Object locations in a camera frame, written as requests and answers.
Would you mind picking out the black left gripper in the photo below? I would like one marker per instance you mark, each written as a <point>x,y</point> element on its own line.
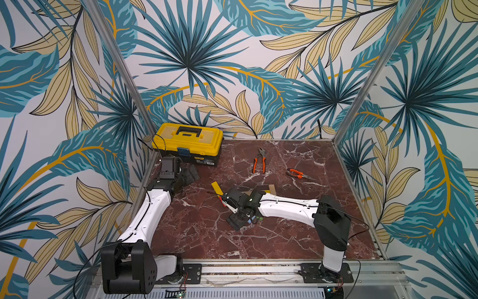
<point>189,177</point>

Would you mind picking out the red block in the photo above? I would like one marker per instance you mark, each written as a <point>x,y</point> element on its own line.
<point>223,203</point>

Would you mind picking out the natural wood block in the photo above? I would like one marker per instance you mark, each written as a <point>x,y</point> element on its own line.
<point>265,188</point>

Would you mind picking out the yellow short block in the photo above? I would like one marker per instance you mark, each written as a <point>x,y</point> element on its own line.
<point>218,191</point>

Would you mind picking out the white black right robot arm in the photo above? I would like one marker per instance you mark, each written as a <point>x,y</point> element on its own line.
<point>332,225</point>

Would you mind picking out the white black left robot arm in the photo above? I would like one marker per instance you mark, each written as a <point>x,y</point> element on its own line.
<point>129,265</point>

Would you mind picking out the yellow black toolbox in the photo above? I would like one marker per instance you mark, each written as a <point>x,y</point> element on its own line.
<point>192,144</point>

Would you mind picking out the orange needle nose pliers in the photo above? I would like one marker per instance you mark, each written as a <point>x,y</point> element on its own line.
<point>297,174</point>

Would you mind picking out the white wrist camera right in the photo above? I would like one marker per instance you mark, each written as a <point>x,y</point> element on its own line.
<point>231,204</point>

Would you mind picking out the aluminium front rail frame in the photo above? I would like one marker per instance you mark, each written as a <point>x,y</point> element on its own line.
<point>280,279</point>

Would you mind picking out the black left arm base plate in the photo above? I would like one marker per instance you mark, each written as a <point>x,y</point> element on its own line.
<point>187,273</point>

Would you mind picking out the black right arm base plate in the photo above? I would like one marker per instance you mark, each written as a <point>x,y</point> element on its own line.
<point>314,273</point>

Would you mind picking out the silver left corner post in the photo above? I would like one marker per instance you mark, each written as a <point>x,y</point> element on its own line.
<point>117,57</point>

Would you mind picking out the silver aluminium corner post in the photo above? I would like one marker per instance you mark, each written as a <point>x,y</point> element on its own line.
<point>388,50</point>

